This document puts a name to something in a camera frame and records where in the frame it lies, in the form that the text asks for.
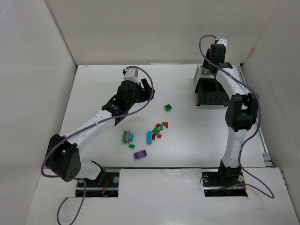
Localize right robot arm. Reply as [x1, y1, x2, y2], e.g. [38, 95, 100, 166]
[202, 43, 258, 187]

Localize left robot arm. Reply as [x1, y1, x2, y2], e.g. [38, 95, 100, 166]
[43, 79, 155, 183]

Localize white slotted container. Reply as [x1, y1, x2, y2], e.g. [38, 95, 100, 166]
[194, 64, 214, 79]

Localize green square lego brick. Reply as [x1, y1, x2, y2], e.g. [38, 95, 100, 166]
[165, 104, 172, 112]

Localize black slotted container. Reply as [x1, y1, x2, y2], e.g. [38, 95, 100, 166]
[195, 78, 230, 107]

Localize green lego brick centre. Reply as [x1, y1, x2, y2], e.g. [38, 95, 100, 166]
[152, 127, 160, 135]

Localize stacked multicolour lego pile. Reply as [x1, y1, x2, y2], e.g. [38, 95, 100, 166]
[122, 131, 134, 143]

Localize cyan long lego brick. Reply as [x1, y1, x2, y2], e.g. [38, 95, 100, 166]
[146, 131, 152, 145]

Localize purple flat lego brick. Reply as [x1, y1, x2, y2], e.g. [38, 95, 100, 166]
[134, 150, 147, 160]

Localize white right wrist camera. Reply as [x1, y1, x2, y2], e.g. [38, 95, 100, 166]
[215, 38, 227, 46]

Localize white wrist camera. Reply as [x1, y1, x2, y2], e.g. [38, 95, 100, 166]
[215, 38, 227, 46]
[122, 68, 139, 83]

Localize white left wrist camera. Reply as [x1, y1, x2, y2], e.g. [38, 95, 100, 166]
[122, 68, 139, 83]

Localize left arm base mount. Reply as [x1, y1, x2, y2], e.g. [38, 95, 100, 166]
[75, 161, 120, 198]

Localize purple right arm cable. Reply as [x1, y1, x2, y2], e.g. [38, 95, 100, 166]
[199, 34, 275, 200]

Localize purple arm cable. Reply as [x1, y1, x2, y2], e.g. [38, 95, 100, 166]
[41, 66, 154, 225]
[199, 34, 275, 200]

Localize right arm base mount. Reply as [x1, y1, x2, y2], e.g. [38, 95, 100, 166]
[200, 162, 248, 197]

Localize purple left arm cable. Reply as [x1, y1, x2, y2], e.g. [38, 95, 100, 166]
[41, 66, 154, 225]

